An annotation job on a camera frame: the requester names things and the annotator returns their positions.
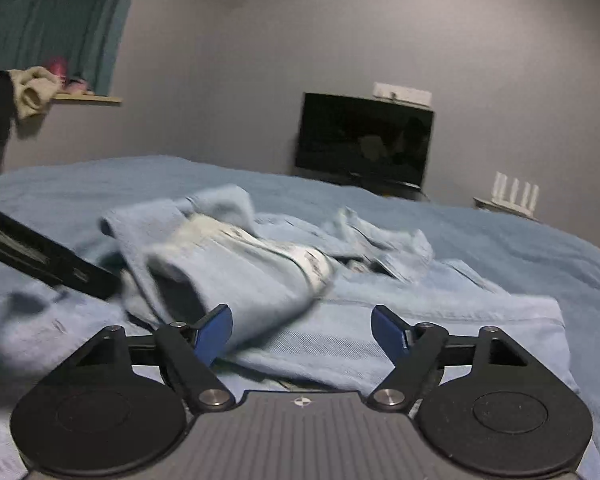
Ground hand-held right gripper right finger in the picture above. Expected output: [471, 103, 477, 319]
[367, 304, 542, 413]

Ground blue fleece blanket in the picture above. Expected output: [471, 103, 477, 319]
[0, 155, 600, 480]

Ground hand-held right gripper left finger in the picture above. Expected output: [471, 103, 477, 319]
[65, 304, 237, 414]

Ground white router with antennas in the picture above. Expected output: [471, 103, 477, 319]
[491, 171, 540, 216]

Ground beige crumpled cloth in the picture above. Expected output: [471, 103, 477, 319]
[7, 65, 61, 121]

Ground wooden window ledge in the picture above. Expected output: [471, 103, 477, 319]
[49, 92, 124, 106]

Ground black flat screen television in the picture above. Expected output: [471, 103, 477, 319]
[294, 92, 436, 192]

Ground blue denim jeans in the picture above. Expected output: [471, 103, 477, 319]
[97, 184, 568, 391]

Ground pink object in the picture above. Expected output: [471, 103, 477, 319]
[47, 57, 89, 94]

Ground small wall shelf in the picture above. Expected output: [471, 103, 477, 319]
[472, 196, 542, 224]

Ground teal curtain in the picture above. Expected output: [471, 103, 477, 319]
[0, 0, 147, 96]

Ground white wall power strip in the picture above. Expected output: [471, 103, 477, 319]
[372, 82, 433, 106]

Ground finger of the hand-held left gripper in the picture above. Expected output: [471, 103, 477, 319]
[0, 198, 121, 303]

